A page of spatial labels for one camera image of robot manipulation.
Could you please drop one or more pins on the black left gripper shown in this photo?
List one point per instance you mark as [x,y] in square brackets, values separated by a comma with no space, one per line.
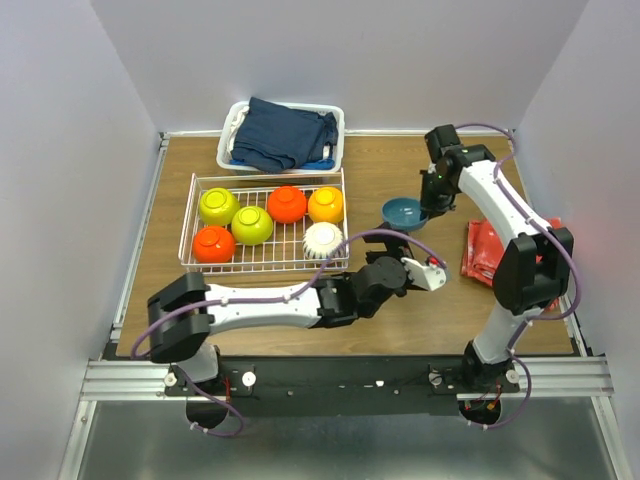
[396,249]

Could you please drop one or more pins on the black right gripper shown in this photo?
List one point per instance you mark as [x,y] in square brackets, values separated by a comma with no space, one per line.
[434,208]

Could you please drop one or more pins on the blue bowl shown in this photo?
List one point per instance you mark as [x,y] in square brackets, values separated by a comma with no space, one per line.
[404,214]

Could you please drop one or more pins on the lime green bowl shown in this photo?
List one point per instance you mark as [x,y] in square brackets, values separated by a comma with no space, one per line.
[251,225]

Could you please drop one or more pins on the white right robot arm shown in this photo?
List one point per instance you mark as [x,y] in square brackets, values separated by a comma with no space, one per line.
[537,261]

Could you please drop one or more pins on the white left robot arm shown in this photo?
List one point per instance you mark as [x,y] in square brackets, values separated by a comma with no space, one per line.
[183,315]

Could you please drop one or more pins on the white black striped bowl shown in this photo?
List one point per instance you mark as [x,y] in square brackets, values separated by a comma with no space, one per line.
[320,240]

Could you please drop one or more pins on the red plastic bag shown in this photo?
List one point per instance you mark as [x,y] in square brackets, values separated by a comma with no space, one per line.
[483,252]

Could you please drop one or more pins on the yellow orange bowl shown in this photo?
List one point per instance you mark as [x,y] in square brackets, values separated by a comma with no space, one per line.
[326,204]

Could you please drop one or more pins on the red orange bowl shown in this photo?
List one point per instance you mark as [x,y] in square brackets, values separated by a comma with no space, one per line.
[213,244]
[287,205]

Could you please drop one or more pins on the dark blue folded cloth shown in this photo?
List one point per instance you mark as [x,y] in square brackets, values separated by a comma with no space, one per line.
[273,138]

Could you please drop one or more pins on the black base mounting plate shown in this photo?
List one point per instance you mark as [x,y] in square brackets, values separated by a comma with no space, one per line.
[290,386]

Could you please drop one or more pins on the white plastic basket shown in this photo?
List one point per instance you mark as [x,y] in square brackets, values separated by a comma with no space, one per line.
[223,156]

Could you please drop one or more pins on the aluminium frame rail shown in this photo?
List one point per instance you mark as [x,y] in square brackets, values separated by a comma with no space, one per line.
[122,381]

